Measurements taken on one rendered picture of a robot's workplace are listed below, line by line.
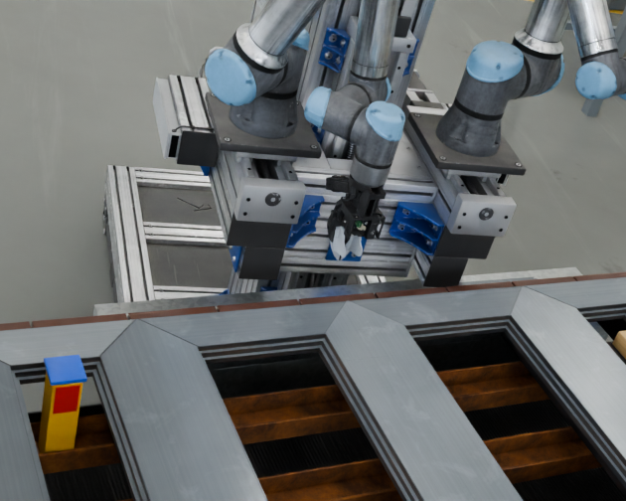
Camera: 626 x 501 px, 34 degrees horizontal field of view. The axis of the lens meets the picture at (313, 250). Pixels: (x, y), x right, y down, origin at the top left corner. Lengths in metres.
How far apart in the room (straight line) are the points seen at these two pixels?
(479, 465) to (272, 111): 0.85
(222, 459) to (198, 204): 1.83
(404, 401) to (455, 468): 0.17
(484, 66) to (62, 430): 1.18
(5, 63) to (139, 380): 2.93
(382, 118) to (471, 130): 0.47
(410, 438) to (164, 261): 1.48
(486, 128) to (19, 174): 2.00
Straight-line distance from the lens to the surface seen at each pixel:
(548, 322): 2.26
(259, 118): 2.18
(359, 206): 2.01
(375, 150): 1.94
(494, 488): 1.83
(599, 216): 4.62
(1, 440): 1.69
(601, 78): 2.13
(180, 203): 3.43
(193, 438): 1.73
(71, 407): 1.79
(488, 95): 2.32
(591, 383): 2.15
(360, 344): 2.00
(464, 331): 2.17
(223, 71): 2.02
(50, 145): 4.04
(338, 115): 1.96
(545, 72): 2.42
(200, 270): 3.15
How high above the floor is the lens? 2.09
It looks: 34 degrees down
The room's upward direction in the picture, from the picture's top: 16 degrees clockwise
